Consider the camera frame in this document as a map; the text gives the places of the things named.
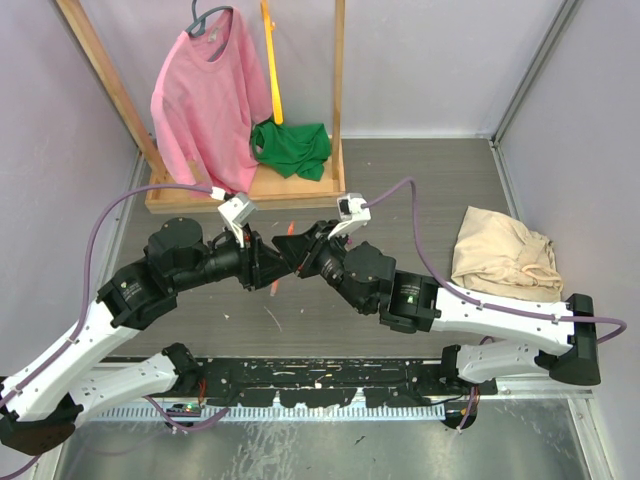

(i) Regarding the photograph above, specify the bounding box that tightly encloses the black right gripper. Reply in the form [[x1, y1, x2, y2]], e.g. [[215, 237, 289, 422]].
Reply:
[[272, 219, 371, 314]]

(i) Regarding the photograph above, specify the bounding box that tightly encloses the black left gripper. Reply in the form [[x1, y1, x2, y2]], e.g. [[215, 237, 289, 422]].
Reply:
[[172, 221, 289, 292]]

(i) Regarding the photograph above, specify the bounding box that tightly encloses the orange highlighter pen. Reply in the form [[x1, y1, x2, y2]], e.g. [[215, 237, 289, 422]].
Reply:
[[270, 220, 295, 297]]

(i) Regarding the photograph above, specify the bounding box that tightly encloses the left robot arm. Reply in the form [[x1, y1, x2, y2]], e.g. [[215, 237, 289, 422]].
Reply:
[[1, 218, 291, 456]]

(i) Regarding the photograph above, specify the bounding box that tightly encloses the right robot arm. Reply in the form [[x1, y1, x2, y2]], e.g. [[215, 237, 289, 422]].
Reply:
[[272, 221, 601, 394]]

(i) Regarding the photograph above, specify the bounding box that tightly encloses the wooden rack base tray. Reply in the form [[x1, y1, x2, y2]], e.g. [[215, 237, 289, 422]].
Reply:
[[145, 141, 346, 214]]

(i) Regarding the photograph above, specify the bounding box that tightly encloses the green cloth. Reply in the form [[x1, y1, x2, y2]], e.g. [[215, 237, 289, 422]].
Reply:
[[250, 120, 331, 182]]

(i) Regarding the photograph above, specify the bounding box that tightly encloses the pink shirt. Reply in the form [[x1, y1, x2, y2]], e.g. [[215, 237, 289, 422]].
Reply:
[[150, 9, 272, 192]]

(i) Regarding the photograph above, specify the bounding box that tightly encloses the yellow hanger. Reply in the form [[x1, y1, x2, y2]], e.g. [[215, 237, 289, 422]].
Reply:
[[260, 0, 284, 125]]

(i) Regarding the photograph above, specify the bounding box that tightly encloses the beige cloth bag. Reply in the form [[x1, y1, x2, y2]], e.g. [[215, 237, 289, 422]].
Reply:
[[451, 206, 564, 305]]

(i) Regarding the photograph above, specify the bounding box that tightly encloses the grey clothes hanger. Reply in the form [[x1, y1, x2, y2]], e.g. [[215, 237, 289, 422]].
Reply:
[[186, 1, 234, 63]]

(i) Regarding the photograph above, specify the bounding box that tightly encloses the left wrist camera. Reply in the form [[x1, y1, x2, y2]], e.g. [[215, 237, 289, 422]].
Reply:
[[217, 193, 257, 249]]

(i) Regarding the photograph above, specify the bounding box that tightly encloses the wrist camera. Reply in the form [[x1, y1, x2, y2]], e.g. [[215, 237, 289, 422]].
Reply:
[[217, 193, 257, 249], [328, 193, 371, 239]]

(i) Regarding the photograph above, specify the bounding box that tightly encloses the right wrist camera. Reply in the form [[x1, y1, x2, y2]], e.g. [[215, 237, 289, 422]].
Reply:
[[328, 193, 371, 239]]

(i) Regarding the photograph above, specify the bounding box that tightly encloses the wooden rack right post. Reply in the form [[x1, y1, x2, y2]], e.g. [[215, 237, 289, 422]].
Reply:
[[331, 0, 346, 192]]

